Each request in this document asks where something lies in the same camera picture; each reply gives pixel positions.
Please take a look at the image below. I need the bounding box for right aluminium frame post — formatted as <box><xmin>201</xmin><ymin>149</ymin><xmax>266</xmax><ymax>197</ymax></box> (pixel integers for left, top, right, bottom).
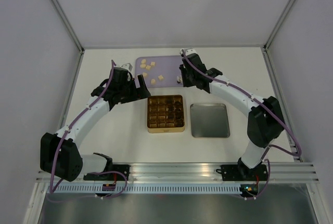
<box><xmin>261</xmin><ymin>0</ymin><xmax>297</xmax><ymax>52</ymax></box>

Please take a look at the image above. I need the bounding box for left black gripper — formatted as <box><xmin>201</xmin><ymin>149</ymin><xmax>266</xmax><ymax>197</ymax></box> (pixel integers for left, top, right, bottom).
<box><xmin>119</xmin><ymin>75</ymin><xmax>150</xmax><ymax>104</ymax></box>

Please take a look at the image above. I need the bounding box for gold chocolate box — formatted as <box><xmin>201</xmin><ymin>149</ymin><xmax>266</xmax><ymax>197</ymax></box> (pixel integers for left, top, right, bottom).
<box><xmin>147</xmin><ymin>95</ymin><xmax>185</xmax><ymax>134</ymax></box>

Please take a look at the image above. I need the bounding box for purple cable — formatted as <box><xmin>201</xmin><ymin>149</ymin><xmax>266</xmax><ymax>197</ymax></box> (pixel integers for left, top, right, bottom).
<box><xmin>46</xmin><ymin>59</ymin><xmax>128</xmax><ymax>204</ymax></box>
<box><xmin>181</xmin><ymin>49</ymin><xmax>302</xmax><ymax>157</ymax></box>

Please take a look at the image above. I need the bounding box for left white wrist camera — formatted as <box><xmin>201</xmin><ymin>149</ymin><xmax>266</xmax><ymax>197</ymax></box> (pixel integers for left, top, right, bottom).
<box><xmin>121</xmin><ymin>63</ymin><xmax>133</xmax><ymax>72</ymax></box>

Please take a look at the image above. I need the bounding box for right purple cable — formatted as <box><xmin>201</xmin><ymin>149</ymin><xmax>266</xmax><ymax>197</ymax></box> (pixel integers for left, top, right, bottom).
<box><xmin>181</xmin><ymin>49</ymin><xmax>302</xmax><ymax>157</ymax></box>

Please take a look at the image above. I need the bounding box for purple plastic tray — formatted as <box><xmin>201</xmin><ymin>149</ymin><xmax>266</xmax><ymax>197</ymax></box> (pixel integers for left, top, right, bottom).
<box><xmin>135</xmin><ymin>55</ymin><xmax>183</xmax><ymax>88</ymax></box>

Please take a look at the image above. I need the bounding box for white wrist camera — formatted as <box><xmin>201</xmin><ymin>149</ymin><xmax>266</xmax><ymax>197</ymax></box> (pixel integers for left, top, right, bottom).
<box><xmin>121</xmin><ymin>63</ymin><xmax>133</xmax><ymax>72</ymax></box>
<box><xmin>180</xmin><ymin>48</ymin><xmax>197</xmax><ymax>57</ymax></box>

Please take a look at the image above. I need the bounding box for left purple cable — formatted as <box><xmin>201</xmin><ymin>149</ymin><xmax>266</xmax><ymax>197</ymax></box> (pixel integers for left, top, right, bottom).
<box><xmin>46</xmin><ymin>59</ymin><xmax>128</xmax><ymax>204</ymax></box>

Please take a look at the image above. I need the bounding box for silver tin lid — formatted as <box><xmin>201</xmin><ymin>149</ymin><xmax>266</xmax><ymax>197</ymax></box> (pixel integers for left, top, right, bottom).
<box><xmin>190</xmin><ymin>103</ymin><xmax>230</xmax><ymax>138</ymax></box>

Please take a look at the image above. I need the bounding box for white slotted cable duct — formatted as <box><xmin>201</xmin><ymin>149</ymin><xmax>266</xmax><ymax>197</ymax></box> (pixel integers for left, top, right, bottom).
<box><xmin>55</xmin><ymin>183</ymin><xmax>241</xmax><ymax>194</ymax></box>

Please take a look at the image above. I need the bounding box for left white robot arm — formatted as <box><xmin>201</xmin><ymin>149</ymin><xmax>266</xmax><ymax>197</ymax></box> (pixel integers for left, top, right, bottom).
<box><xmin>40</xmin><ymin>64</ymin><xmax>150</xmax><ymax>182</ymax></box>

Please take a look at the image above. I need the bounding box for left aluminium frame post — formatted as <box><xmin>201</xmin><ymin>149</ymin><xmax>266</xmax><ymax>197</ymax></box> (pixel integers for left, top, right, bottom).
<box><xmin>50</xmin><ymin>0</ymin><xmax>84</xmax><ymax>54</ymax></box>

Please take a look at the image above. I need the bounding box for aluminium mounting rail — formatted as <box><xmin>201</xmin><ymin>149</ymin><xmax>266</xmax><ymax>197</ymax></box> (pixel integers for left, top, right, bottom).
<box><xmin>35</xmin><ymin>162</ymin><xmax>320</xmax><ymax>183</ymax></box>

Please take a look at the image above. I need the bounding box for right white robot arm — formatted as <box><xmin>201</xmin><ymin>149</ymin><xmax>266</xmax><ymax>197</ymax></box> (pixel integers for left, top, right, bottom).
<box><xmin>180</xmin><ymin>49</ymin><xmax>284</xmax><ymax>180</ymax></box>

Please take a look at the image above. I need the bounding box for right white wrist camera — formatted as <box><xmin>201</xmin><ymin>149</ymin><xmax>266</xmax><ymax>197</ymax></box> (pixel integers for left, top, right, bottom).
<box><xmin>180</xmin><ymin>48</ymin><xmax>197</xmax><ymax>57</ymax></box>

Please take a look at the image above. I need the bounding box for aluminium frame post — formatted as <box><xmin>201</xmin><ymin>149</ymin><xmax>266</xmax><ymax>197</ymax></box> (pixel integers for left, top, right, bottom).
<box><xmin>50</xmin><ymin>0</ymin><xmax>84</xmax><ymax>54</ymax></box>
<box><xmin>261</xmin><ymin>0</ymin><xmax>297</xmax><ymax>52</ymax></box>

